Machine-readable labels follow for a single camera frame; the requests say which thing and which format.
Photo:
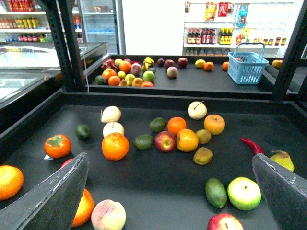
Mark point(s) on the pink peach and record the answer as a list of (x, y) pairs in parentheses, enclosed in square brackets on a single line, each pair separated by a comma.
[(108, 215)]

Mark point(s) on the small orange tangerine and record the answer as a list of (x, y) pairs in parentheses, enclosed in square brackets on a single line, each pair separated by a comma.
[(175, 124)]

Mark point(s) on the white apple with stem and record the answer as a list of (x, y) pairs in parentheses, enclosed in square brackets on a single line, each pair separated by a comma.
[(197, 110)]

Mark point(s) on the yellow green pear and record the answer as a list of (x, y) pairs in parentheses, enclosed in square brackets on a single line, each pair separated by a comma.
[(283, 158)]

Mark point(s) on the black shelf post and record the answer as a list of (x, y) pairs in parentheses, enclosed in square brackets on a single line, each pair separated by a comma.
[(60, 19)]

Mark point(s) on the bright green apple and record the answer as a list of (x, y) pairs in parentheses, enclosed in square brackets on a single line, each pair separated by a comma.
[(244, 193)]

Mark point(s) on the large orange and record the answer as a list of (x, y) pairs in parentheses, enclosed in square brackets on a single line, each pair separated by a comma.
[(115, 146)]

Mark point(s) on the green lime upper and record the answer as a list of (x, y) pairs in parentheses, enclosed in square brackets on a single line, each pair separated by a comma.
[(158, 124)]

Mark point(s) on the yellow orange apple upper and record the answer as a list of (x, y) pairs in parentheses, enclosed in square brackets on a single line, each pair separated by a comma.
[(215, 124)]

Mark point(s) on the dark green avocado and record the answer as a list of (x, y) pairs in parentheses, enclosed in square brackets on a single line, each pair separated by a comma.
[(83, 132)]

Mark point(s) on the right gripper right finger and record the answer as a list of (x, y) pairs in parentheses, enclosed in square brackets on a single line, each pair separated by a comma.
[(284, 191)]

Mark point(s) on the orange at front edge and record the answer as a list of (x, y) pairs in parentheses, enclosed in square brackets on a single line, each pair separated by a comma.
[(84, 211)]

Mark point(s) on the green lime front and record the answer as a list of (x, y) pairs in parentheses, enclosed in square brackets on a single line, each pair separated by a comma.
[(216, 193)]

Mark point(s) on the olive green small pear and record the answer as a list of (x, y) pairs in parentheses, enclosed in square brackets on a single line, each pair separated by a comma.
[(204, 136)]

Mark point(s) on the white pear front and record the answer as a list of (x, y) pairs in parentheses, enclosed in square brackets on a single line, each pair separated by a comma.
[(113, 127)]

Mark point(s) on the orange mandarin with bump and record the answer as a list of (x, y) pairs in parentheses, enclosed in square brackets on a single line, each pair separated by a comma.
[(11, 181)]

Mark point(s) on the small blue basket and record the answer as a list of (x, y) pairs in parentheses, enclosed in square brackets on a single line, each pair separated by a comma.
[(246, 68)]

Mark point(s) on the green lime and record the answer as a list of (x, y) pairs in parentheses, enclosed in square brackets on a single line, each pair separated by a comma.
[(144, 142), (216, 193), (158, 124)]

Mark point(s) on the yellow orange apple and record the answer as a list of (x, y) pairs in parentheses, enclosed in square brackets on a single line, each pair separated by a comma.
[(187, 140), (215, 124)]

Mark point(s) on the orange persimmon green leaf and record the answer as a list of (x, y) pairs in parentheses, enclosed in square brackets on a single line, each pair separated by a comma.
[(57, 146)]

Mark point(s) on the green lime lower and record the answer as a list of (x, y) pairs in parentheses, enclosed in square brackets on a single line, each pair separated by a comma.
[(144, 142)]

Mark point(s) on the small white label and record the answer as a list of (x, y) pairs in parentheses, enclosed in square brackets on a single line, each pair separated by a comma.
[(48, 157)]

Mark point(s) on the red apple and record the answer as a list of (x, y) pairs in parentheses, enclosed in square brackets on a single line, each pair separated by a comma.
[(224, 221), (165, 141)]

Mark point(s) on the red apple front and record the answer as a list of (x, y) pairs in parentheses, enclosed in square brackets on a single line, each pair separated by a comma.
[(224, 221)]

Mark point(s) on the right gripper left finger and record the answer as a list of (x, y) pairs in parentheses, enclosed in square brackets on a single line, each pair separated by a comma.
[(53, 203)]

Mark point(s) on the red chili pepper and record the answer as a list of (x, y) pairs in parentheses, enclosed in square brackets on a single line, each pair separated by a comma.
[(253, 145)]

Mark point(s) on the red apple centre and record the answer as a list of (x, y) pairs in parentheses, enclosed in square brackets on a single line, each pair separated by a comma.
[(165, 141)]

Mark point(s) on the yellow orange apple lower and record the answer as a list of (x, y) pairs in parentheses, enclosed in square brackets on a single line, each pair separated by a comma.
[(187, 140)]

